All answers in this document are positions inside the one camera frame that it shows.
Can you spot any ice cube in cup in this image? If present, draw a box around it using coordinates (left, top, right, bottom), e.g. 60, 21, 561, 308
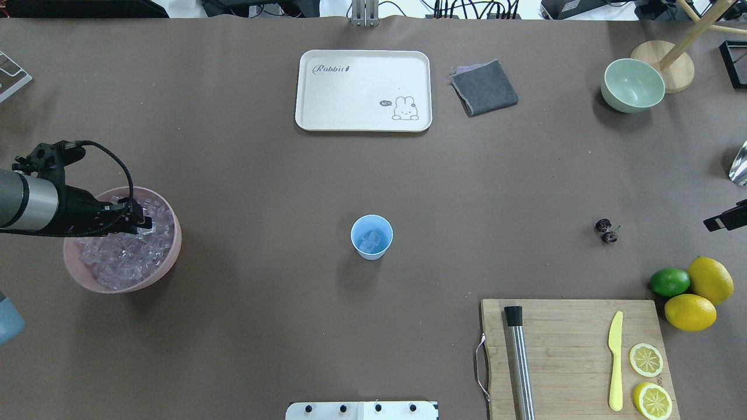
357, 229, 387, 254

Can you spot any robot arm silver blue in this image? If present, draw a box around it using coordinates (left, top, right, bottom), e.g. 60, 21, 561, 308
1, 170, 153, 237

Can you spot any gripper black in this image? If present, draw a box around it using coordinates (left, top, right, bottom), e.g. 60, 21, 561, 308
55, 186, 153, 237

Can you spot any yellow lemon near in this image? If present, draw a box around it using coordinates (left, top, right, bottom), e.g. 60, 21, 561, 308
664, 293, 717, 332

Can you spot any lemon slice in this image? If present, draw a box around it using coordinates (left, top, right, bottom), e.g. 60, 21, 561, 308
632, 382, 674, 419
628, 342, 664, 378

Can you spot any wooden cutting board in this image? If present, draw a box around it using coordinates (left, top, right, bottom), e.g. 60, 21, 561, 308
480, 299, 675, 419

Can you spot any yellow lemon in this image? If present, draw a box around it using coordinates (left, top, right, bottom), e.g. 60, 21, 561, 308
687, 256, 735, 306
664, 293, 717, 332

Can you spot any metal ice scoop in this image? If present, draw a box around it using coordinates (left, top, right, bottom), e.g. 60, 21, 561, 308
728, 141, 747, 186

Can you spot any pink bowl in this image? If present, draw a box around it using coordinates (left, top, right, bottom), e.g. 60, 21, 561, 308
63, 187, 182, 293

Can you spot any white wire cup rack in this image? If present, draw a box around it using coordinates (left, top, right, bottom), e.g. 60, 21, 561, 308
0, 51, 33, 103

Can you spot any cream rabbit tray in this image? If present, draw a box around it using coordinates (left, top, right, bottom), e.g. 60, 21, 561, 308
295, 50, 432, 132

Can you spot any yellow plastic knife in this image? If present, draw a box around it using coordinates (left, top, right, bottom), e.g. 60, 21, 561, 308
608, 311, 624, 412

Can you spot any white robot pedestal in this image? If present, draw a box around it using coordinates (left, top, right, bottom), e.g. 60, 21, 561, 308
285, 401, 439, 419

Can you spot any mint green bowl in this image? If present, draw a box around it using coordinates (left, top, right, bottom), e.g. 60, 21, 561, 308
601, 58, 665, 113

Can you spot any yellow lemon far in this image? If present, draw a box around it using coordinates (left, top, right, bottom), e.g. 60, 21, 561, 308
687, 256, 735, 306

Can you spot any blue plastic cup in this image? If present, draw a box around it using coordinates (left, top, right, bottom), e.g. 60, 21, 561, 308
350, 215, 394, 261

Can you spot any grey folded cloth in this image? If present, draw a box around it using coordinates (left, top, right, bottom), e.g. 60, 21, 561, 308
450, 59, 519, 117

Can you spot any dark cherry pair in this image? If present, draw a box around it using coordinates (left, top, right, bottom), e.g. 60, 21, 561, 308
594, 218, 622, 243

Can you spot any green lime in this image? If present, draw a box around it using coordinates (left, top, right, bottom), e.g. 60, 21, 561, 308
649, 267, 691, 298

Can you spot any black handled knife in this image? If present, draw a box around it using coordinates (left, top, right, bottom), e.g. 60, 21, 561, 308
504, 306, 536, 419

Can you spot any wooden cup tree stand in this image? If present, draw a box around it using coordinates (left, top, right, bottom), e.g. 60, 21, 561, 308
630, 1, 745, 93

